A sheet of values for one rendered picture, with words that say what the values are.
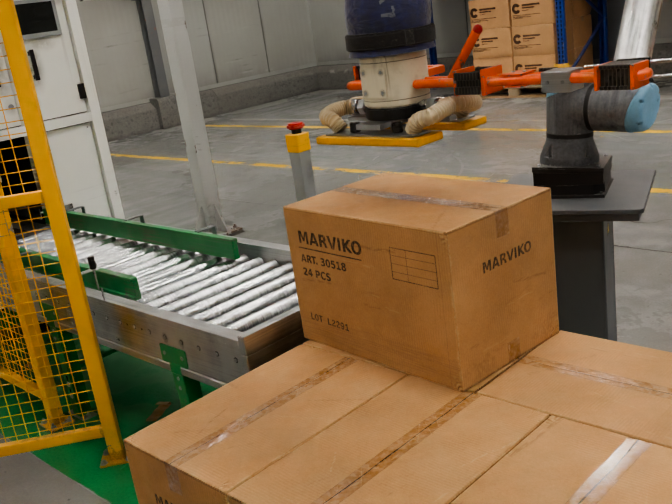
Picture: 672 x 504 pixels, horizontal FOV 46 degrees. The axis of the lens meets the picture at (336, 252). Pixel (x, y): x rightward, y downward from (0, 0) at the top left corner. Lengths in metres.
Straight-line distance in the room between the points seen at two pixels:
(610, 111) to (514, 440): 1.23
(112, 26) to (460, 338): 10.66
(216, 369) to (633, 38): 1.62
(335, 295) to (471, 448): 0.64
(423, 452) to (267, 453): 0.34
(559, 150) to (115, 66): 9.95
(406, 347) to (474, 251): 0.32
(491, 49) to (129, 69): 5.20
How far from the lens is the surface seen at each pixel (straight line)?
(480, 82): 1.89
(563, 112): 2.70
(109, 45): 12.16
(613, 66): 1.73
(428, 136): 1.92
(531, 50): 10.25
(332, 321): 2.21
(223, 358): 2.39
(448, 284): 1.84
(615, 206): 2.59
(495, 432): 1.78
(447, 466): 1.68
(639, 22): 2.72
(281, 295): 2.74
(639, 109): 2.60
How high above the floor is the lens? 1.46
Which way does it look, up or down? 17 degrees down
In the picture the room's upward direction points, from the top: 8 degrees counter-clockwise
